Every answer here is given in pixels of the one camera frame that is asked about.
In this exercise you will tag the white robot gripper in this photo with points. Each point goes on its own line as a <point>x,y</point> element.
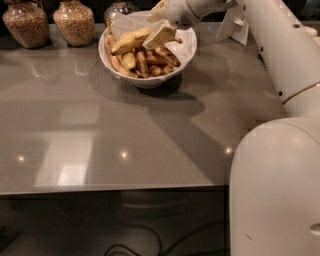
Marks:
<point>177,12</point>

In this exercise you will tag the large yellow banana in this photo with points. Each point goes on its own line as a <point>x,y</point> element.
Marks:
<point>133,39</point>

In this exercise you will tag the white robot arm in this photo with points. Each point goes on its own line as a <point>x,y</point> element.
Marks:
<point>274,191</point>

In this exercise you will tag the spotted banana right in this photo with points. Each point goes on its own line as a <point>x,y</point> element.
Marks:
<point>167,56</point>

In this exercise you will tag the spotted banana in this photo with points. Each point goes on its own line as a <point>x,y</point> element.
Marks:
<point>167,56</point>
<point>142,64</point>

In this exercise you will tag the white paper bowl liner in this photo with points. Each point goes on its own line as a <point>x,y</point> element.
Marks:
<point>135,31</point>

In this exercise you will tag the small banana bottom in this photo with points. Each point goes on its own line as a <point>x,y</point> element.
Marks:
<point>155,71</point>

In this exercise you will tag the small banana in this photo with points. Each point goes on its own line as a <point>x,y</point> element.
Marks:
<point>128,60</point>
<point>155,71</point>

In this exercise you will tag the spotted banana centre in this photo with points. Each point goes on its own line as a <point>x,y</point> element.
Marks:
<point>142,64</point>

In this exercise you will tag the small banana centre left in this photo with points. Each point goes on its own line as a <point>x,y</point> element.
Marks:
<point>128,60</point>

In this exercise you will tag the banana along left bowl rim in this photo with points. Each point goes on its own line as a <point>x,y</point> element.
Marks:
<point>109,41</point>

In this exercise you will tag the white ceramic bowl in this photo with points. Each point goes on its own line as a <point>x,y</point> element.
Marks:
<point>150,81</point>

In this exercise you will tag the white sign stand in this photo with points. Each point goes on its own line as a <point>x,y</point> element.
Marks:
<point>234,26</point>

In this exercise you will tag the glass cereal jar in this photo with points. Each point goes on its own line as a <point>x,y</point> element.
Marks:
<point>27,23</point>
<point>75,22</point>

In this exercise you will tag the far left glass cereal jar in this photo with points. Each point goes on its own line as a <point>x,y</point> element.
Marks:
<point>27,23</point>

